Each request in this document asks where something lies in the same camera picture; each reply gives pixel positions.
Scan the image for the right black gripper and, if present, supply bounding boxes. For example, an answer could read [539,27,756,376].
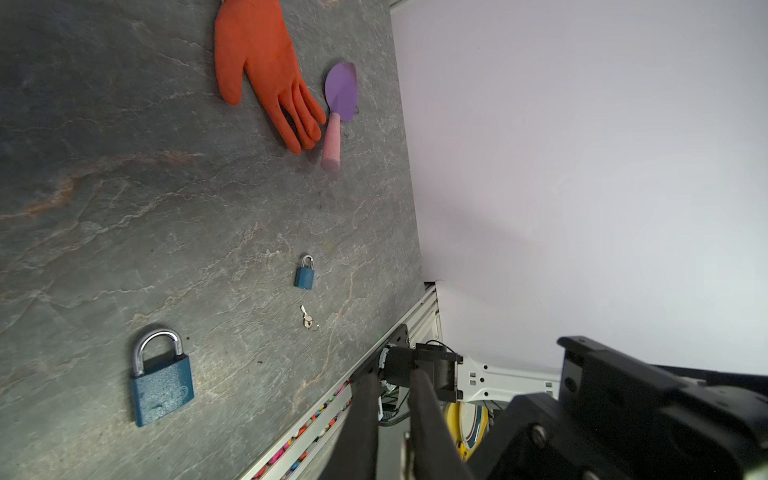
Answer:
[468,336,767,479]

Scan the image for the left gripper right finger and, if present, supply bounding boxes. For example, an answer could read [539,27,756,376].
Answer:
[408,369,474,480]

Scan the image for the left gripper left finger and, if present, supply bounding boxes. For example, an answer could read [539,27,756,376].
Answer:
[320,374,380,480]

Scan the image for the small blue padlock key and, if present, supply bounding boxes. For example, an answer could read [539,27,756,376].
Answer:
[300,305,314,330]

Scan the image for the large blue padlock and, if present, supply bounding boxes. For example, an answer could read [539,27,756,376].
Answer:
[131,328,195,427]

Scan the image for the colourful bead strip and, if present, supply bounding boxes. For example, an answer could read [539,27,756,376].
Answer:
[239,379,353,479]

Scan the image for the small blue padlock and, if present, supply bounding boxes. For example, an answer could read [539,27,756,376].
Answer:
[294,254,315,290]

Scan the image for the purple pink toy trowel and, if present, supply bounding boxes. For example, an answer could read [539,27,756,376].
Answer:
[320,62,358,173]

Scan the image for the red rubber glove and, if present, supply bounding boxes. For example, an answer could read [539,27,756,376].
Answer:
[214,0,326,154]

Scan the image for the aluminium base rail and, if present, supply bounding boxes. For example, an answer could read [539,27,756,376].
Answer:
[240,284,442,479]

